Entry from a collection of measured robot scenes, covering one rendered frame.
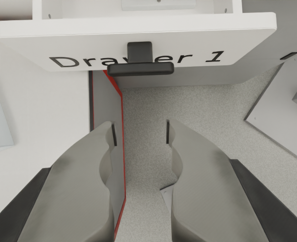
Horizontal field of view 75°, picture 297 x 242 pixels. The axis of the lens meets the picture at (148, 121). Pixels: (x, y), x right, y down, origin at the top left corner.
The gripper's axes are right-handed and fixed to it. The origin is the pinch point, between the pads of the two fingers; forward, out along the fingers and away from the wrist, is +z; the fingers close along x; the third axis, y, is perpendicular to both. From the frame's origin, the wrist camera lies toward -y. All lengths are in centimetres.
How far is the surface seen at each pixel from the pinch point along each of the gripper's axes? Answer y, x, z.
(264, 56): 10, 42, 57
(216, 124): 54, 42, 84
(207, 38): -3.0, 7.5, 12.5
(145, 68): -0.5, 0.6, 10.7
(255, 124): 53, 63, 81
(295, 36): 2, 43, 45
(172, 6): -6.0, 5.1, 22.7
